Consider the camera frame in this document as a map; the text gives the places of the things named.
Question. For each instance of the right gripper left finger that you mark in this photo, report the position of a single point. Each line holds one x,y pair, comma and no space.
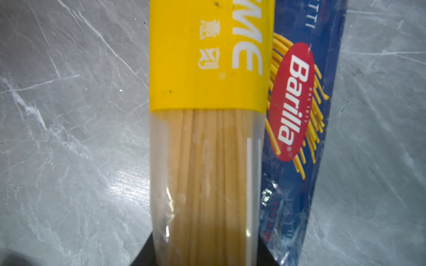
146,255

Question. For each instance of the yellow spaghetti bag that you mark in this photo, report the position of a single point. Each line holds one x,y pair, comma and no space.
209,71

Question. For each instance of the blue Barilla spaghetti box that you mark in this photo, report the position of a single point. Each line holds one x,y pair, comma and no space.
306,43

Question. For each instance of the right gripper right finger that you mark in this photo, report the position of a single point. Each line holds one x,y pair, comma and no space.
264,256

